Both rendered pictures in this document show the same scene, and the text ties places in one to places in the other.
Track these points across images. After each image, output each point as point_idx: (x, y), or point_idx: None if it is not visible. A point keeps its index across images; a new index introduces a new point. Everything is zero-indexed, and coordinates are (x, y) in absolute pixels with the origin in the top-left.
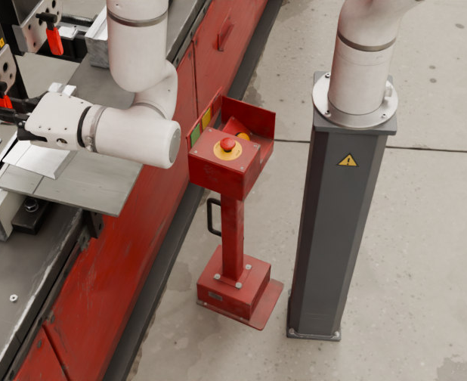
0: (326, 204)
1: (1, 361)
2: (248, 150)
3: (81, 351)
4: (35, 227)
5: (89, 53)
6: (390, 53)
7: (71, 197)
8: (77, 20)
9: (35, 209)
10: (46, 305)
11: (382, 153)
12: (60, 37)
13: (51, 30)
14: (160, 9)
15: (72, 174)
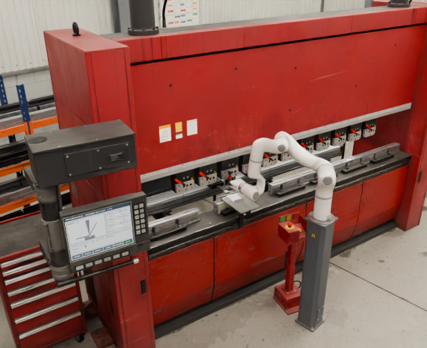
0: (307, 252)
1: (199, 231)
2: (295, 229)
3: (221, 262)
4: (224, 213)
5: (268, 188)
6: (326, 202)
7: (234, 206)
8: None
9: (227, 210)
10: (216, 231)
11: (324, 237)
12: None
13: None
14: (258, 160)
15: (238, 203)
